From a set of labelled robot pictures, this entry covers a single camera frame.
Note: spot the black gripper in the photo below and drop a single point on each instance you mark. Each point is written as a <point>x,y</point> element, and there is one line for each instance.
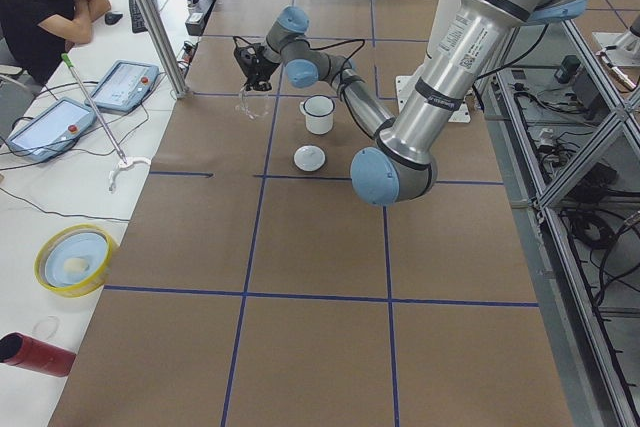
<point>261,66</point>

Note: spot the clear glass funnel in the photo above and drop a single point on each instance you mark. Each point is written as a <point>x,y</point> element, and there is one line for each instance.
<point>253,104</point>

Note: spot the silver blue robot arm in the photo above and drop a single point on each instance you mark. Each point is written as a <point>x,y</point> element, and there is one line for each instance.
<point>399,166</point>

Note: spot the white enamel mug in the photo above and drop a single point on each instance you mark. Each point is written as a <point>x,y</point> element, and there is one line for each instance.
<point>318,114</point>

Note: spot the far teach pendant tablet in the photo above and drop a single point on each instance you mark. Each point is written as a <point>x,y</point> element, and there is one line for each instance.
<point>124,86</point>

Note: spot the teach pendant tablet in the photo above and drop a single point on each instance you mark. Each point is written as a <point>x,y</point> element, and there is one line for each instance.
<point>124,86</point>
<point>53,131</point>

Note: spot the black keyboard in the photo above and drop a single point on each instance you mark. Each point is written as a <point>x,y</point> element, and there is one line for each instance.
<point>138,24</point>

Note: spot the reacher grabber stick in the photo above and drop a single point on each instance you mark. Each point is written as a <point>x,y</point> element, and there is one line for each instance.
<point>125,162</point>

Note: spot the black computer mouse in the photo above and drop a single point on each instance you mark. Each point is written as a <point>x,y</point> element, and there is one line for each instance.
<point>112,18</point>

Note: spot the near teach pendant tablet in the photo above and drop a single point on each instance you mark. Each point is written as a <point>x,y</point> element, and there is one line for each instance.
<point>53,131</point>

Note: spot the man in black shirt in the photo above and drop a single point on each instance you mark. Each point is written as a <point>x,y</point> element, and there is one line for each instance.
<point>39,32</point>

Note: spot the light blue plate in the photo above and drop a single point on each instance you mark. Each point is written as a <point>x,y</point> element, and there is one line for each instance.
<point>75,259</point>

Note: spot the yellow rimmed bowl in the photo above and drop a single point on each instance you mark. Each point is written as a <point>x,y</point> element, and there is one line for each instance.
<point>90,284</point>

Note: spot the black power adapter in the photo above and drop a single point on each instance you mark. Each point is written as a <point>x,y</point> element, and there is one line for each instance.
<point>567,69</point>

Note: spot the red cylinder tube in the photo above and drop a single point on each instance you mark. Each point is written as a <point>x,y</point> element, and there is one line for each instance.
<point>22,351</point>

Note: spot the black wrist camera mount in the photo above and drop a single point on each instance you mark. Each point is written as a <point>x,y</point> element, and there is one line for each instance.
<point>248,56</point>

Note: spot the aluminium frame post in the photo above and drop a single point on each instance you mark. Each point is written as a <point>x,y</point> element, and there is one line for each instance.
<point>163,47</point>

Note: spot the aluminium frame rail structure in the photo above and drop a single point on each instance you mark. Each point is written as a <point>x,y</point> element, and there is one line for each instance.
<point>571,153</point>

